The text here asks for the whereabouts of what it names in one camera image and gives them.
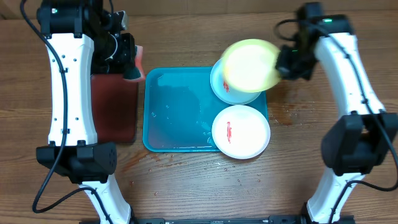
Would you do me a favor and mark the orange green scrub sponge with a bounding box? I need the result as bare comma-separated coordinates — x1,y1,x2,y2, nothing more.
123,45,146,83

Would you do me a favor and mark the yellow plate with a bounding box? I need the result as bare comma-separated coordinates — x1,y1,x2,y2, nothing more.
221,39,282,93

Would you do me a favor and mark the white plate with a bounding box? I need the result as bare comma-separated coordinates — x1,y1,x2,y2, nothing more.
211,105,271,159

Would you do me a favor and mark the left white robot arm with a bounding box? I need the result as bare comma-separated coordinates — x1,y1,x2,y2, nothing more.
36,1,140,223

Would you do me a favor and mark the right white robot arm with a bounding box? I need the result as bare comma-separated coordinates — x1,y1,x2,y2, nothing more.
276,14,397,223

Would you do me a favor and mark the dark red tray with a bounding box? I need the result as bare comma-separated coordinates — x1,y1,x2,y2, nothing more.
91,74,139,143

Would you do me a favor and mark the teal plastic tray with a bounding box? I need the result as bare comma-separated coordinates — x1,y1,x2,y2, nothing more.
142,67,269,153

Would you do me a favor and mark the light blue plate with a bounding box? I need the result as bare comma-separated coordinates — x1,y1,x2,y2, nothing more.
210,59,261,105

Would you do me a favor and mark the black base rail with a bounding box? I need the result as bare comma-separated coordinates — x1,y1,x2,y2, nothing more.
136,215,310,224

